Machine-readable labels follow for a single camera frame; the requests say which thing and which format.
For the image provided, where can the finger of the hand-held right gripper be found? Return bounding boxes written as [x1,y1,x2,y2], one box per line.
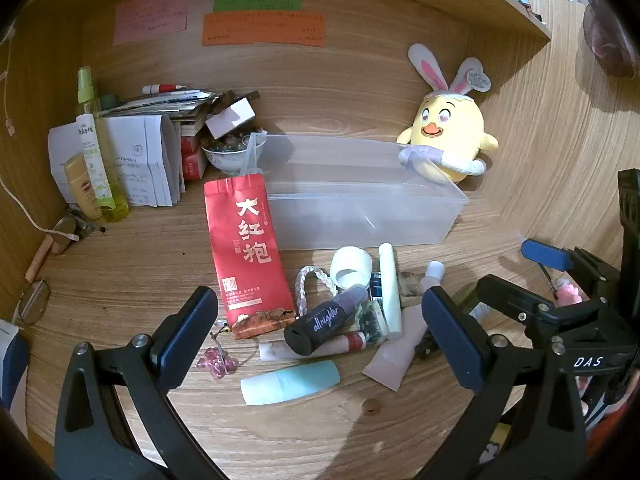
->
[475,274,575,333]
[521,239,623,306]

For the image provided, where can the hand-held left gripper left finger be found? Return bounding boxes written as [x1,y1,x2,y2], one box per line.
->
[54,286,223,480]

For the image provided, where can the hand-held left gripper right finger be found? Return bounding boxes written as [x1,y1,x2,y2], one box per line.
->
[415,285,588,480]

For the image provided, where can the small dark jar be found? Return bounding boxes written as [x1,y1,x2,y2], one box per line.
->
[415,330,437,361]

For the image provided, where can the pink flower charm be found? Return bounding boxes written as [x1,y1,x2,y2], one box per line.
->
[200,327,238,380]

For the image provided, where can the pale pink tube white cap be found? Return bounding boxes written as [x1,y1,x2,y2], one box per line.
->
[362,261,446,392]

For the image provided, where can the small dark patterned packet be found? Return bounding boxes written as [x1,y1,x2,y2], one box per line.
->
[357,300,390,346]

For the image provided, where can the pale green stick tube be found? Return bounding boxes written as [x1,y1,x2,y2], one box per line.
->
[378,243,403,339]

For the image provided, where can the slim pink-white tube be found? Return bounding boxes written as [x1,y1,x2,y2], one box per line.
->
[259,331,371,362]

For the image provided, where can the red tea pouch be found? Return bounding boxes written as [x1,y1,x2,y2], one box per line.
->
[203,172,297,341]

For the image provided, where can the teal tube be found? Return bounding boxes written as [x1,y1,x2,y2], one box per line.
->
[240,360,341,406]

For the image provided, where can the pastel braided bracelet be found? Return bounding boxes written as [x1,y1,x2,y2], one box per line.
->
[295,265,341,318]

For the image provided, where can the black spray bottle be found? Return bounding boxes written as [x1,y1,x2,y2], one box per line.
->
[283,284,370,357]

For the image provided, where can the white tape roll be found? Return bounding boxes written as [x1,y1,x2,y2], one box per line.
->
[330,246,373,293]

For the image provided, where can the clear plastic box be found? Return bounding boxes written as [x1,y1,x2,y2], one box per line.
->
[243,132,470,251]

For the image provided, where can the yellow printed card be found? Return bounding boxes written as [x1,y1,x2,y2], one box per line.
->
[480,422,513,463]

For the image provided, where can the folded metal eyeglasses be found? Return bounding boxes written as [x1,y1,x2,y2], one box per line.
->
[50,215,106,256]

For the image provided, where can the thin-rim round eyeglasses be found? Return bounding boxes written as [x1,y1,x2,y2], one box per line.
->
[12,280,51,326]

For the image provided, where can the yellow-green spray bottle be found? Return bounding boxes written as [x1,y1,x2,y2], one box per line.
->
[76,65,131,223]

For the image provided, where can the yellow chick plush toy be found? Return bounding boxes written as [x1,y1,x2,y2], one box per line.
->
[396,42,500,184]

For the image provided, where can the folded white leaflet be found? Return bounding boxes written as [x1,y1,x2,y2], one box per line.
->
[48,114,185,208]

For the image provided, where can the bowl of glass beads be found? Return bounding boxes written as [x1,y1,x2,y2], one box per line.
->
[202,132,253,177]

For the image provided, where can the blue white box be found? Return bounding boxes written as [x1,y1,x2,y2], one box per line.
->
[0,320,29,411]

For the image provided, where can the yellow sunscreen bottle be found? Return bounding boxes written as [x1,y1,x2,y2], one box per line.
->
[63,155,103,221]

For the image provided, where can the white green-printed tube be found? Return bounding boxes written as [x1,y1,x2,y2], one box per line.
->
[75,114,117,211]

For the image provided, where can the small white box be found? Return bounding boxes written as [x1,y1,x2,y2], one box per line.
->
[205,97,256,138]

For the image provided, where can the mauve pouch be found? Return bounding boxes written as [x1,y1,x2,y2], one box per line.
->
[582,2,638,78]

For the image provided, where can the stack of papers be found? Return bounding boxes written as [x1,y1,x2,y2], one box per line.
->
[97,89,236,123]

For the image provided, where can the red white pen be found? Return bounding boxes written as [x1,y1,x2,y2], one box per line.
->
[141,81,187,95]

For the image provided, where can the wooden shelf board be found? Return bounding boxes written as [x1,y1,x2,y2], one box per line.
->
[440,0,553,51]

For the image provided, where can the pink paper note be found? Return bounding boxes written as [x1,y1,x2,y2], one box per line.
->
[113,0,189,47]

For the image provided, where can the green paper note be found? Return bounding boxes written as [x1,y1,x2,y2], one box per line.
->
[212,0,303,13]

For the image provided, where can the beige cable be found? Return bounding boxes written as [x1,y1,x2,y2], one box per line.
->
[0,180,80,241]

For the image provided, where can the hanging beige cord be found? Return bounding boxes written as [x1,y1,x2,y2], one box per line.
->
[0,30,17,136]

